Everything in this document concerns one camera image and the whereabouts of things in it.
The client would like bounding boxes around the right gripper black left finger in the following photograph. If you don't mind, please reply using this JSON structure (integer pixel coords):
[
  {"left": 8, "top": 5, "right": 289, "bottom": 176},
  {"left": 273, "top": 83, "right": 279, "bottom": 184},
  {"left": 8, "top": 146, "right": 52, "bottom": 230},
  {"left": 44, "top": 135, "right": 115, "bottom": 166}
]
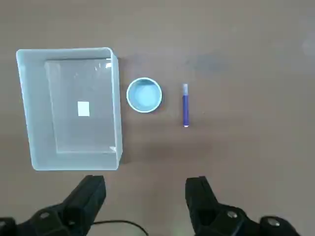
[{"left": 0, "top": 175, "right": 107, "bottom": 236}]

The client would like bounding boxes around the clear plastic box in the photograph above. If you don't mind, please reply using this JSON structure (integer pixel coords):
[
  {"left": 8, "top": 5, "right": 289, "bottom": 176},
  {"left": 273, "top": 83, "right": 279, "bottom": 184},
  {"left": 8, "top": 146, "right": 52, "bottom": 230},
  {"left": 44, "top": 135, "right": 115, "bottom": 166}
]
[{"left": 16, "top": 47, "right": 123, "bottom": 172}]

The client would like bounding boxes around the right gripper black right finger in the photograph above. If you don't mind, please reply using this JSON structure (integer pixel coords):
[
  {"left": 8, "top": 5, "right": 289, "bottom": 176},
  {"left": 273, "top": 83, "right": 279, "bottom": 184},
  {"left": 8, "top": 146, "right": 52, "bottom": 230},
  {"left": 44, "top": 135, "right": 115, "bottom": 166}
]
[{"left": 185, "top": 176, "right": 303, "bottom": 236}]

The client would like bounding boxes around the white label sticker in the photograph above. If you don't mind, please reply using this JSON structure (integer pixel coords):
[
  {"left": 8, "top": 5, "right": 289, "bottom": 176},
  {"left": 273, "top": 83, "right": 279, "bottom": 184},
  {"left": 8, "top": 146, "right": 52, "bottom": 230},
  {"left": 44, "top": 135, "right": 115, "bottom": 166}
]
[{"left": 77, "top": 101, "right": 90, "bottom": 117}]

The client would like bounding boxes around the blue mesh pencil holder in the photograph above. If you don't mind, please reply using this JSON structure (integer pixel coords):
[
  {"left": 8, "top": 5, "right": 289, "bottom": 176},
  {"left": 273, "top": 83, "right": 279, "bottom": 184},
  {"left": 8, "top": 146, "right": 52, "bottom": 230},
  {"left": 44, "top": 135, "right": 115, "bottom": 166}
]
[{"left": 126, "top": 77, "right": 163, "bottom": 114}]

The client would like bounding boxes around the purple marker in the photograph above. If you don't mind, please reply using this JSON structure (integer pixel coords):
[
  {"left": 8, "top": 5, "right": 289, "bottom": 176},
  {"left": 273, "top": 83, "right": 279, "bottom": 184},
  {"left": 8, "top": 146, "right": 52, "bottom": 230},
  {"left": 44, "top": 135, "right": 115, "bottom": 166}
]
[{"left": 182, "top": 83, "right": 190, "bottom": 128}]

